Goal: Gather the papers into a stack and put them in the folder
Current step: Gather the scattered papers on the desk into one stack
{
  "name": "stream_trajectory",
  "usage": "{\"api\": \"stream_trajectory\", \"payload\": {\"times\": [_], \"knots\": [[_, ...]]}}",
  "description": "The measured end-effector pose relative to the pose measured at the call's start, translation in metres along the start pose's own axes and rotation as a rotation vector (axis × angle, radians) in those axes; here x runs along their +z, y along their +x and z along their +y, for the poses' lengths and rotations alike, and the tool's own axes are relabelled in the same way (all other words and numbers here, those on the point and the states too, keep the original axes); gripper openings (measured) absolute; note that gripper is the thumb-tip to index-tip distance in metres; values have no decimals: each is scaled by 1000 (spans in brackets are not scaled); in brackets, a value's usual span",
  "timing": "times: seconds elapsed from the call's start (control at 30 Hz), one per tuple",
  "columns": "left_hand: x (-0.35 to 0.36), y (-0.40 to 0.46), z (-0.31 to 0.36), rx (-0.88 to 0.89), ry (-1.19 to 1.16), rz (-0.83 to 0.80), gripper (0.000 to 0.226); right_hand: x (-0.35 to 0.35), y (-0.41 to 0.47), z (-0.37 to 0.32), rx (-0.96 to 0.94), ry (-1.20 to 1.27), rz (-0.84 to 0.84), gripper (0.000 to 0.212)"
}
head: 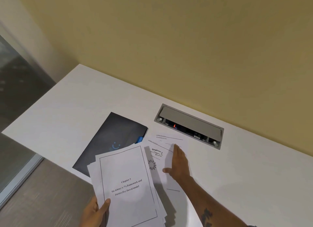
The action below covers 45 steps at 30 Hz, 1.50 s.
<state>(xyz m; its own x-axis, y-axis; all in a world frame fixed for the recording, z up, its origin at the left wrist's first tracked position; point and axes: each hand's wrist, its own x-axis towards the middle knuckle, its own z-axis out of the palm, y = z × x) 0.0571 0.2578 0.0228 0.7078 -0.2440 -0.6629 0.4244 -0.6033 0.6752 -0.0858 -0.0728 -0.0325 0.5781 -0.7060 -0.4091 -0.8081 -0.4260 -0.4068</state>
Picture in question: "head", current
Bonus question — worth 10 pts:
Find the white sheet with text lines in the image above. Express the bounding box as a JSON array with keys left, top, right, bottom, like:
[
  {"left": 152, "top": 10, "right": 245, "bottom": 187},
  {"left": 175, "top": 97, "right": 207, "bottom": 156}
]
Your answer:
[{"left": 148, "top": 134, "right": 204, "bottom": 227}]

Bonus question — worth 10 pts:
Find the person's left hand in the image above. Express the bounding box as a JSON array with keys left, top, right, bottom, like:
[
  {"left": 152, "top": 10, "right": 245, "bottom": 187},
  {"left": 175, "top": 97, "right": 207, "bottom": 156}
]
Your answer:
[{"left": 80, "top": 196, "right": 111, "bottom": 227}]

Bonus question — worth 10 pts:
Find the stack of printed white papers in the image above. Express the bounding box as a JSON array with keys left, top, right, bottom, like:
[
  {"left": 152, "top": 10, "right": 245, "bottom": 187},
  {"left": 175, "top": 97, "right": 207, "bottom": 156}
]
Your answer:
[{"left": 87, "top": 142, "right": 168, "bottom": 227}]

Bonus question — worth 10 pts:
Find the dark grey document folder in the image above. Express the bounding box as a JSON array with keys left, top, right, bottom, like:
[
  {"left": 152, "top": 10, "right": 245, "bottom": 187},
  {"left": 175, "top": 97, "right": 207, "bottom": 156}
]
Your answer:
[{"left": 73, "top": 112, "right": 149, "bottom": 178}]

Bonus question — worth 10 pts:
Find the person's right hand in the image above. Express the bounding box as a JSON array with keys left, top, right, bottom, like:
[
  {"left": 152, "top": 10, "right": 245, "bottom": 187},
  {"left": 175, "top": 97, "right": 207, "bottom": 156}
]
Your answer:
[{"left": 163, "top": 144, "right": 193, "bottom": 184}]

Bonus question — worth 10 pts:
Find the glass partition with metal frame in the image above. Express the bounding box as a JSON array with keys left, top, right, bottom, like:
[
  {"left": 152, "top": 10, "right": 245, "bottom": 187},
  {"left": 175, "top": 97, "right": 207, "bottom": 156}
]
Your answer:
[{"left": 0, "top": 21, "right": 57, "bottom": 208}]

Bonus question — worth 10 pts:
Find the grey desk socket box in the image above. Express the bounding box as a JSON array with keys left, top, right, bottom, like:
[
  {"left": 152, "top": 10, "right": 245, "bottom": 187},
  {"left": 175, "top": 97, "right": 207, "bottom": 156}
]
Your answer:
[{"left": 154, "top": 103, "right": 224, "bottom": 150}]

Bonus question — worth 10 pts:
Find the person's right forearm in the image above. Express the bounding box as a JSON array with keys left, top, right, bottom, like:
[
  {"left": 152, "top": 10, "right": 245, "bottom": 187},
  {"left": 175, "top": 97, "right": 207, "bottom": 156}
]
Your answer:
[{"left": 172, "top": 176, "right": 248, "bottom": 227}]

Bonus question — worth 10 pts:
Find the white sheet with printed diagram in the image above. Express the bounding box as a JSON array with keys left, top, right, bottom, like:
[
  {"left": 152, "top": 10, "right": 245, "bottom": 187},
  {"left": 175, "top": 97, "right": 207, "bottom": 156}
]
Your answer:
[{"left": 144, "top": 146, "right": 173, "bottom": 186}]

